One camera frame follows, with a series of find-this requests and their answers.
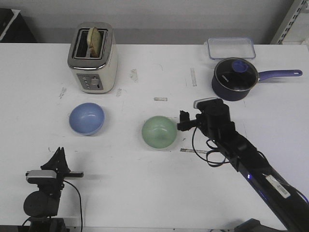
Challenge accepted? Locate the toast slice in toaster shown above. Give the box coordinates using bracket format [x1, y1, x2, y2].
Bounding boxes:
[86, 27, 102, 58]

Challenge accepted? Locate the black cable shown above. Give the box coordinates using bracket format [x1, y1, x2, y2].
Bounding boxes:
[192, 127, 234, 168]
[63, 180, 84, 230]

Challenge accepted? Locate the black box background left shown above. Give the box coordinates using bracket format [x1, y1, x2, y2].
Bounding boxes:
[0, 8, 37, 43]

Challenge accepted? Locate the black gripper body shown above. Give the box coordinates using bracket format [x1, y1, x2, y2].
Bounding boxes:
[37, 162, 84, 196]
[177, 98, 236, 140]

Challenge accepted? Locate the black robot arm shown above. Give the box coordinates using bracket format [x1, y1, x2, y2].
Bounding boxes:
[177, 98, 309, 232]
[23, 147, 84, 232]

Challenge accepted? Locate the left black cable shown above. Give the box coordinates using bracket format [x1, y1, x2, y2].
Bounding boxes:
[63, 180, 84, 230]

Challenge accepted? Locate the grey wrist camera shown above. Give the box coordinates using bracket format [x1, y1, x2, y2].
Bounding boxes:
[193, 97, 218, 110]
[26, 170, 56, 184]

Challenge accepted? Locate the cream and steel toaster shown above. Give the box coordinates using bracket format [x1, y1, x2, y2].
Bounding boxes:
[68, 22, 118, 94]

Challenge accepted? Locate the dark blue saucepan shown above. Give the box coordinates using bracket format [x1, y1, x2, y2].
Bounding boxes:
[211, 58, 303, 102]

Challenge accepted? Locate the blue bowl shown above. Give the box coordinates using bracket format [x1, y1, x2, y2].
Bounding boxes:
[69, 102, 105, 136]

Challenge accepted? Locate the right black cable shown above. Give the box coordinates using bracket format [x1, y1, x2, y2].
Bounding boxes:
[192, 127, 234, 168]

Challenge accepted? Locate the glass pot lid blue knob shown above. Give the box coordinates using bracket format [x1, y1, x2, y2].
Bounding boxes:
[214, 58, 258, 91]

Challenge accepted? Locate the clear plastic container blue rim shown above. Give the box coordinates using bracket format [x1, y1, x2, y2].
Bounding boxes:
[205, 37, 256, 60]

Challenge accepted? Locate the white perforated metal shelf post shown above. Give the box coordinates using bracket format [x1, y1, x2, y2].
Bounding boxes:
[270, 0, 309, 45]

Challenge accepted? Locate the green bowl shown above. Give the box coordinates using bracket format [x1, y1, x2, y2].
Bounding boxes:
[141, 116, 177, 149]

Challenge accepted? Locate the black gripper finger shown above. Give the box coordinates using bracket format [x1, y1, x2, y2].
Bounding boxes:
[47, 147, 61, 167]
[180, 110, 190, 123]
[61, 147, 69, 169]

